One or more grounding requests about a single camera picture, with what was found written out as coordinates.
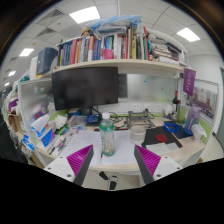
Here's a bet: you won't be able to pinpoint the white paper sheets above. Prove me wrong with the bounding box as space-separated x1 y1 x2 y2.
61 130 136 166

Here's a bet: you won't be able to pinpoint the blue ring object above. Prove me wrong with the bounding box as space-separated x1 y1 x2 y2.
163 122 181 133

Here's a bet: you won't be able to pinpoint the green plastic water bottle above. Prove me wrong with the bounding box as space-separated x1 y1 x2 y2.
99 112 115 156

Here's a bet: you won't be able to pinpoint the grey metal stand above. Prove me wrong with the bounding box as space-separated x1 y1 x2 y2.
126 109 155 129

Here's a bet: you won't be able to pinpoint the clear plastic box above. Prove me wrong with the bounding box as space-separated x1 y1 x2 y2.
68 115 87 129

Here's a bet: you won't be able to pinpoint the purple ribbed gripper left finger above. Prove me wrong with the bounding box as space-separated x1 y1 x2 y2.
66 145 94 186

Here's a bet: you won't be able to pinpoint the plastic wrapped bag on top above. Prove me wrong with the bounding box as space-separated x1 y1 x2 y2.
86 15 141 36

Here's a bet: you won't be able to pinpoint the row of books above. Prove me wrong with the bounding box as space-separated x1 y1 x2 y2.
58 25 151 67

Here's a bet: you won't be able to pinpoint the white wall shelf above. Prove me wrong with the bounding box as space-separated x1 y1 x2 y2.
43 59 184 78

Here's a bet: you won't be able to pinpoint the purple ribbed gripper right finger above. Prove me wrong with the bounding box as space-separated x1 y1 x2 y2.
134 145 161 185

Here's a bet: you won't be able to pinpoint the pink cup on shelf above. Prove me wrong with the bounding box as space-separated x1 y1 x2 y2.
102 49 113 59

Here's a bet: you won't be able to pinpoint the stacked books right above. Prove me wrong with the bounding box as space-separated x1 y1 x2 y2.
148 34 182 65

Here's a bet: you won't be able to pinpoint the tissue box with tissues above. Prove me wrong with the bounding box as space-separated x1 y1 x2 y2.
30 114 55 150

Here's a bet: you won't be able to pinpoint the black computer monitor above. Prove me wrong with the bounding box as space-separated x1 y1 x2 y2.
52 67 118 110

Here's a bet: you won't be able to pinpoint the dark blue box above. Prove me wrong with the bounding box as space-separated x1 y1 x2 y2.
37 47 58 74

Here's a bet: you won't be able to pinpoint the white crumpled tissue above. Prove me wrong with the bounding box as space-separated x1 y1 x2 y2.
191 124 207 142

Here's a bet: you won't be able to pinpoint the white translucent cup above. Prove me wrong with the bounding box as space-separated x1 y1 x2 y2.
130 125 146 145

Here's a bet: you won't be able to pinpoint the purple hanging banner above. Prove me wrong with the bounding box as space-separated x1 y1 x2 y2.
183 68 196 96

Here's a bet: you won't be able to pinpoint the purple water bottle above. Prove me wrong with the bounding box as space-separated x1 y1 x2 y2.
184 105 201 135

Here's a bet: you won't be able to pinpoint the red round coaster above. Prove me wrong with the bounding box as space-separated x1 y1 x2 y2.
155 134 168 142

